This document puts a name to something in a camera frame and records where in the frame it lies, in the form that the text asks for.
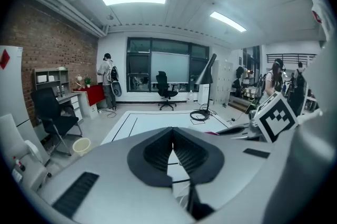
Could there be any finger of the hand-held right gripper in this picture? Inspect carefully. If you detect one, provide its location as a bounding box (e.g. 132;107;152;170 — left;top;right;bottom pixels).
215;124;267;142

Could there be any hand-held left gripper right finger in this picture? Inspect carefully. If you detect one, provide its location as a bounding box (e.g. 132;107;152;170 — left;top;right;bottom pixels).
173;127;275;221

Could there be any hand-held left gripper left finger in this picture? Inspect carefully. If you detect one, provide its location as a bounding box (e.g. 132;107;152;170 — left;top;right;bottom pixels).
38;127;195;224

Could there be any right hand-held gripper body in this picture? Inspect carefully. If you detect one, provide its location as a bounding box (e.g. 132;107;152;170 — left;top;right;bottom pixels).
249;92;300;144

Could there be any person's right forearm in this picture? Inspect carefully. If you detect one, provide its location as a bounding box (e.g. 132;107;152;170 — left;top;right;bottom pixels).
265;44;337;218

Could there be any white work table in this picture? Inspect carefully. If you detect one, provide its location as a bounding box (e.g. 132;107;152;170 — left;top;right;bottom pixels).
101;109;235;184

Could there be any cream plastic basket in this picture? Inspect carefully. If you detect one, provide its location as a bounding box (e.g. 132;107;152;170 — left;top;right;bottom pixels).
72;138;92;157

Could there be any white water dispenser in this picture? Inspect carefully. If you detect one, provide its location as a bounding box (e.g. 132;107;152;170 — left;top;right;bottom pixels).
198;83;211;105

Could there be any grey locker cabinet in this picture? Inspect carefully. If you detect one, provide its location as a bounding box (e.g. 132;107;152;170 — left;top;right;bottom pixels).
212;59;234;104

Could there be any black floor lamp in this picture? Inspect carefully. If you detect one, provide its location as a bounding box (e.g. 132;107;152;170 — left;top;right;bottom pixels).
190;53;218;121

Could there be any small red capped bottle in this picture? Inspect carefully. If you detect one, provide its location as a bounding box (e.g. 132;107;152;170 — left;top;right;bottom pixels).
14;157;26;172

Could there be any black headrest office chair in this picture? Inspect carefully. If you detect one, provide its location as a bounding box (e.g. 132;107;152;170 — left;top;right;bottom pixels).
155;70;179;111

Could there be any flat white box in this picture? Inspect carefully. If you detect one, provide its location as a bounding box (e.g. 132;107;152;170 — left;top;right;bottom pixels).
12;169;23;183

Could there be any red topped white cabinet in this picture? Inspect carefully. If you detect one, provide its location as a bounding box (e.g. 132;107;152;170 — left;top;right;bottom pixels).
72;84;106;120

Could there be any grey desk with hutch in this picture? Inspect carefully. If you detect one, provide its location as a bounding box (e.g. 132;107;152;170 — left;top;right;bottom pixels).
33;67;82;124

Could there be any black visitor chair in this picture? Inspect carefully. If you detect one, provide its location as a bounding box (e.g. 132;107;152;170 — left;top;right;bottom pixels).
30;87;84;157

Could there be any white grey office chair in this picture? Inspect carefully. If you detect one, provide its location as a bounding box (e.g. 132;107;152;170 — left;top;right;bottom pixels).
0;114;52;192

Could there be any long ceiling light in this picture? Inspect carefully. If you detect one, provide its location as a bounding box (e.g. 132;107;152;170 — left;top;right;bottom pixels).
210;11;247;33
102;0;167;6

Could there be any white figure desk lamp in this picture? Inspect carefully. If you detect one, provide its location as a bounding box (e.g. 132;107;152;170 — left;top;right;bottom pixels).
75;74;84;91

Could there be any person's white printed shirt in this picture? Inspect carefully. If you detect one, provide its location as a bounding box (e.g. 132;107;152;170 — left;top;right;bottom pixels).
311;0;333;43

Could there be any black framed window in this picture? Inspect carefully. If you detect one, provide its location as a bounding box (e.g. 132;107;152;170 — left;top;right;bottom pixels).
126;37;211;93

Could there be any white refrigerator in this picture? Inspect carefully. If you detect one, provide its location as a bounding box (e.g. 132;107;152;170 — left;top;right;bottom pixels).
0;45;31;129

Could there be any red diamond sticker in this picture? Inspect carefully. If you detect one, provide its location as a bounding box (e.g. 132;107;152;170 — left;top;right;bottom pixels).
0;49;11;70

